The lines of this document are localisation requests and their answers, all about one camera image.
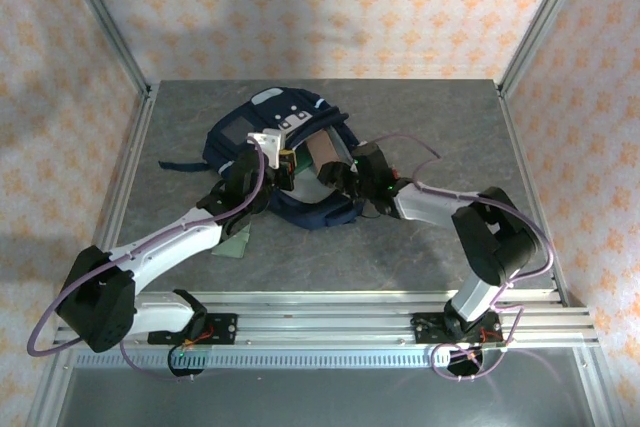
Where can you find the light green wallet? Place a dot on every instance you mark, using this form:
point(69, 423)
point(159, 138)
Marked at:
point(232, 244)

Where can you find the navy blue backpack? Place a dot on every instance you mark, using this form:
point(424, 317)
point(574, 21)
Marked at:
point(272, 107)

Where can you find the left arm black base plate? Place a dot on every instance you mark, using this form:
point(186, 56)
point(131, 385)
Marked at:
point(220, 329)

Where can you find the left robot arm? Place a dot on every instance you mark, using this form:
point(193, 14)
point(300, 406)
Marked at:
point(165, 247)

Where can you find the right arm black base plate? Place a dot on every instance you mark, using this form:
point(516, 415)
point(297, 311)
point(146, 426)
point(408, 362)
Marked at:
point(427, 327)

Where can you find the aluminium frame post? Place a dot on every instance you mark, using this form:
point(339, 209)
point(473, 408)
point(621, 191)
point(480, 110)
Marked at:
point(100, 12)
point(540, 17)

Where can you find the grey metal panel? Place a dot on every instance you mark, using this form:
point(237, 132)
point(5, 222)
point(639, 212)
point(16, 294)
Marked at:
point(325, 397)

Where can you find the aluminium mounting rail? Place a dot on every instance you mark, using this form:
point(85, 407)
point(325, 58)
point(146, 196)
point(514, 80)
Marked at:
point(325, 319)

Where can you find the aluminium table side rail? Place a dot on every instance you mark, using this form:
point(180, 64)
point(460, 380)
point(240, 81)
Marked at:
point(530, 157)
point(125, 187)

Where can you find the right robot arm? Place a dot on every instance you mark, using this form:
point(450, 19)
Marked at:
point(490, 242)

